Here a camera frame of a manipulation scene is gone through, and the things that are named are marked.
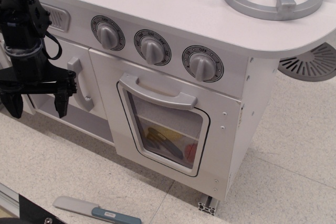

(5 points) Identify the yellow toy food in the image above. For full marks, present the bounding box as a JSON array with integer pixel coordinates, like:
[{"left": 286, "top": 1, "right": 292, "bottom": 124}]
[{"left": 148, "top": 125, "right": 183, "bottom": 141}]

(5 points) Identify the white toy kitchen stove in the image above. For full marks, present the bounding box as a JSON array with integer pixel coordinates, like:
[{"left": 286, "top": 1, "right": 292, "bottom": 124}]
[{"left": 40, "top": 0, "right": 335, "bottom": 200}]

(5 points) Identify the grey vent panel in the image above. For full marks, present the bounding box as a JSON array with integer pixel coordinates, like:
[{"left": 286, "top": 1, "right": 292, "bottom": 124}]
[{"left": 42, "top": 4, "right": 70, "bottom": 32}]

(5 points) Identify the aluminium rail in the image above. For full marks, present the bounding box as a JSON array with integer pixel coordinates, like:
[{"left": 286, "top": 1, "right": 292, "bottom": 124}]
[{"left": 1, "top": 183, "right": 19, "bottom": 218}]

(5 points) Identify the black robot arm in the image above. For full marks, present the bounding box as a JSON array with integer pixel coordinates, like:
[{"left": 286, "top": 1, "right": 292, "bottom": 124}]
[{"left": 1, "top": 0, "right": 77, "bottom": 119}]

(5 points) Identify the toy knife blue handle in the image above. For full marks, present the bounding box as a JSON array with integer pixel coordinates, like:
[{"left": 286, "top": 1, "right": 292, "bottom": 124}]
[{"left": 53, "top": 196, "right": 142, "bottom": 224}]

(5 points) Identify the grey cabinet door handle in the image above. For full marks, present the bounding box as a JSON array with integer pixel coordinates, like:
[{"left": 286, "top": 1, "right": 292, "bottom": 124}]
[{"left": 67, "top": 57, "right": 94, "bottom": 112}]

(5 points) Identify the grey right control knob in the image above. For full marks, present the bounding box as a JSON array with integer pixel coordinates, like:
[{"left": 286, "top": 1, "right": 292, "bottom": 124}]
[{"left": 182, "top": 45, "right": 224, "bottom": 82}]

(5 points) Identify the grey control knob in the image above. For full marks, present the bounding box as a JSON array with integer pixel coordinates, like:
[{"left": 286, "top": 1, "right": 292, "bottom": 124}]
[
  {"left": 91, "top": 15, "right": 125, "bottom": 51},
  {"left": 182, "top": 45, "right": 224, "bottom": 82},
  {"left": 134, "top": 29, "right": 171, "bottom": 66}
]

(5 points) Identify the red toy fruit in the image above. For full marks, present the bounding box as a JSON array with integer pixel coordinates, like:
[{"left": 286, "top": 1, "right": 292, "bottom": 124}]
[{"left": 184, "top": 144, "right": 197, "bottom": 163}]

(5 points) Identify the grey left control knob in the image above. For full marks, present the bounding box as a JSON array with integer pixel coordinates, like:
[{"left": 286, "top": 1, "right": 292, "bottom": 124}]
[{"left": 91, "top": 15, "right": 125, "bottom": 51}]

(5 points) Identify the grey round slotted plate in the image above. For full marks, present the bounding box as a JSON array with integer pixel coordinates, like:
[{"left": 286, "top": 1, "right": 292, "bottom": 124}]
[{"left": 278, "top": 42, "right": 335, "bottom": 82}]

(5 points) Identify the aluminium extrusion foot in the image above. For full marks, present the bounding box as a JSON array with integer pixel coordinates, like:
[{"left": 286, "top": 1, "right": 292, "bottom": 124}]
[{"left": 198, "top": 194, "right": 220, "bottom": 216}]

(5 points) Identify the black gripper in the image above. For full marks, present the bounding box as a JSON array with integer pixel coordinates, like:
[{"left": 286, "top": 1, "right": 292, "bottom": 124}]
[{"left": 1, "top": 46, "right": 77, "bottom": 119}]

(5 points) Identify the grey oven door handle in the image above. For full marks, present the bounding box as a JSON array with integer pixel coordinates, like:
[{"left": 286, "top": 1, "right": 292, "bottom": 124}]
[{"left": 119, "top": 73, "right": 197, "bottom": 110}]

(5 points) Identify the white oven door with window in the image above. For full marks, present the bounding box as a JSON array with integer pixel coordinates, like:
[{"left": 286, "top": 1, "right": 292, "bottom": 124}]
[{"left": 89, "top": 49, "right": 240, "bottom": 200}]

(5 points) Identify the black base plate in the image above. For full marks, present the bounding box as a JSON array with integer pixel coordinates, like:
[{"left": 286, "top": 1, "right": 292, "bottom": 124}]
[{"left": 18, "top": 195, "right": 66, "bottom": 224}]

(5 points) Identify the grey middle control knob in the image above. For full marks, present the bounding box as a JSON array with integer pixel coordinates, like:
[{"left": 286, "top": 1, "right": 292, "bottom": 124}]
[{"left": 134, "top": 29, "right": 171, "bottom": 66}]

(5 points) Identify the black cable loop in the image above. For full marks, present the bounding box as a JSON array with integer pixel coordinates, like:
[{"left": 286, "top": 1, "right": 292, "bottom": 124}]
[{"left": 43, "top": 31, "right": 63, "bottom": 61}]

